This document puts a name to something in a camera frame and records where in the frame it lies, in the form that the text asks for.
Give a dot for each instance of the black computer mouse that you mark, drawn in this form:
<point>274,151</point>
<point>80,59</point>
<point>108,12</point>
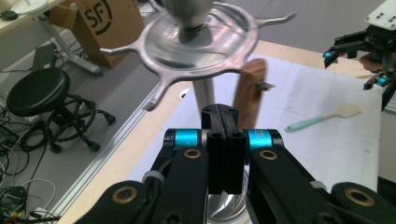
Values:
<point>8,15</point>

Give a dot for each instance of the white dish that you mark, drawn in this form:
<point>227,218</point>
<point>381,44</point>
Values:
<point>31,5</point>

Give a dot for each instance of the metal utensil stand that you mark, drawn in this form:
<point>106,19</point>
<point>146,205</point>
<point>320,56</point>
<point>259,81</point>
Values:
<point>186,49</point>

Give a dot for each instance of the large cardboard box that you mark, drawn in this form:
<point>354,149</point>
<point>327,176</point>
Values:
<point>106,34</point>

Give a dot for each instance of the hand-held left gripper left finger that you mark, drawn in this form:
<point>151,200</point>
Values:
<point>214,155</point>

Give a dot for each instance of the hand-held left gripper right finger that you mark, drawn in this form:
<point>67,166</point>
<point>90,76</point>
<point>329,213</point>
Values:
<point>235,155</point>

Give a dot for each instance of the black round stool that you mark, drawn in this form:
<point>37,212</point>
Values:
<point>37,90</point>

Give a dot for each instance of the black flat device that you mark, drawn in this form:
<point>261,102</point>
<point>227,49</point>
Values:
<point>43,57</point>

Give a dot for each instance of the white-legged desk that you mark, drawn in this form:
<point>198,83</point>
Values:
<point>62,43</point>

